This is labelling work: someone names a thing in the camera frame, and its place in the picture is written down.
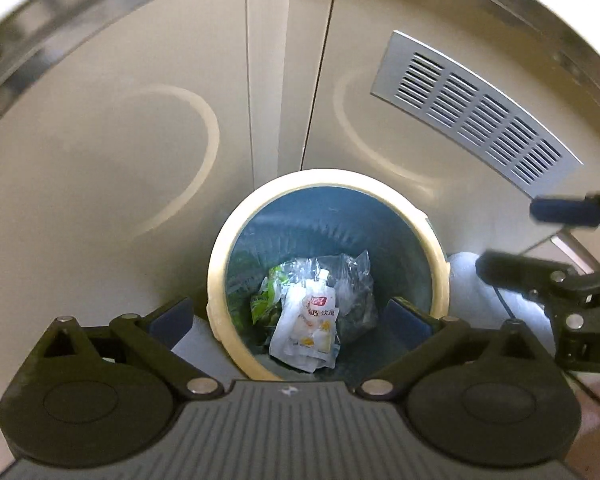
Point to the white printed drink pouch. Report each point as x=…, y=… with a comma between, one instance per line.
x=305, y=330

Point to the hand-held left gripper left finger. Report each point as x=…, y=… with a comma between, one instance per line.
x=172, y=319

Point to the silver cabinet vent grille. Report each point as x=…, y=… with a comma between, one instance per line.
x=470, y=115

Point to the beige cabinet door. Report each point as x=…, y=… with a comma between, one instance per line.
x=105, y=135
x=360, y=35

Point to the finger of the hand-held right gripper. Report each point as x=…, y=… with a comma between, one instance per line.
x=515, y=272
x=560, y=209

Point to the cream trash bin blue liner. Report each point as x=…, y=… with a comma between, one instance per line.
x=330, y=220

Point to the clear plastic bag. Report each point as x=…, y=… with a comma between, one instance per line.
x=355, y=290

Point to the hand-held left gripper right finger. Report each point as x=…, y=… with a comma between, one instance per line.
x=410, y=321

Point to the green white snack wrapper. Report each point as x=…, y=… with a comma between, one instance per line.
x=265, y=300

